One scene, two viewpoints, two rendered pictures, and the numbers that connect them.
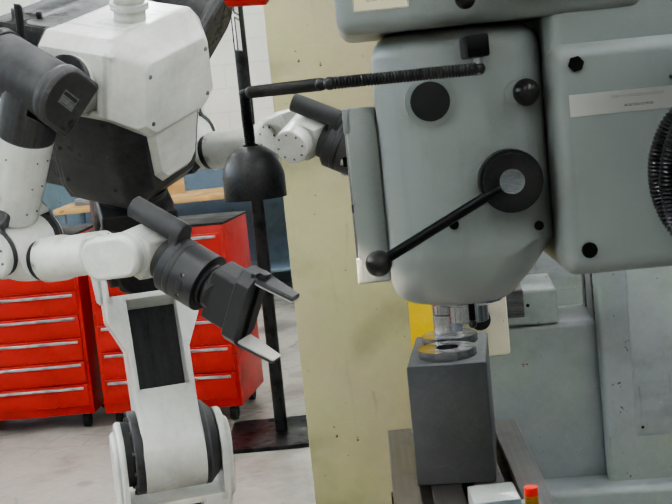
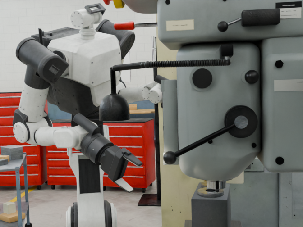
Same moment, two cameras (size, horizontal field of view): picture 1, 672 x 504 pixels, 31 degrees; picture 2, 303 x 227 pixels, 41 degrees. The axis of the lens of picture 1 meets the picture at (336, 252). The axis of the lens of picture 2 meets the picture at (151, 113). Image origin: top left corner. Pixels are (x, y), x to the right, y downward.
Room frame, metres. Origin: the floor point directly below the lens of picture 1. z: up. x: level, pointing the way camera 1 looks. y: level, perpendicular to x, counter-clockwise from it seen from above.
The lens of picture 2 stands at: (0.47, -0.09, 1.55)
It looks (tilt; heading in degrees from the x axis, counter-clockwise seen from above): 4 degrees down; 6
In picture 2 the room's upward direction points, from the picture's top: 2 degrees counter-clockwise
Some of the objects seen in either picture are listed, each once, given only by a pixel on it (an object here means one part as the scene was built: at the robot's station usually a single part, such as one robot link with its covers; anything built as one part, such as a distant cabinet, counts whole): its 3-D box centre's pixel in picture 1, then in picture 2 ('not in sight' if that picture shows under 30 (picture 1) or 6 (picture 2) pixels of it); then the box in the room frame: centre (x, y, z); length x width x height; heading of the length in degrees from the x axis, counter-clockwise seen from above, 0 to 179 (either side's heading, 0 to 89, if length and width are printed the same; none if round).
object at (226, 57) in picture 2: (474, 55); (226, 56); (1.33, -0.17, 1.60); 0.08 x 0.02 x 0.04; 178
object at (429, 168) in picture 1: (459, 164); (217, 111); (1.47, -0.16, 1.47); 0.21 x 0.19 x 0.32; 178
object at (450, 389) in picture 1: (453, 401); (212, 214); (1.90, -0.16, 1.07); 0.22 x 0.12 x 0.20; 172
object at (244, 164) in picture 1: (253, 171); (114, 106); (1.41, 0.09, 1.49); 0.07 x 0.07 x 0.06
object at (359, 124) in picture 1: (366, 194); (170, 121); (1.47, -0.04, 1.45); 0.04 x 0.04 x 0.21; 88
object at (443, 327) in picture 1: (447, 318); not in sight; (1.95, -0.17, 1.19); 0.05 x 0.05 x 0.05
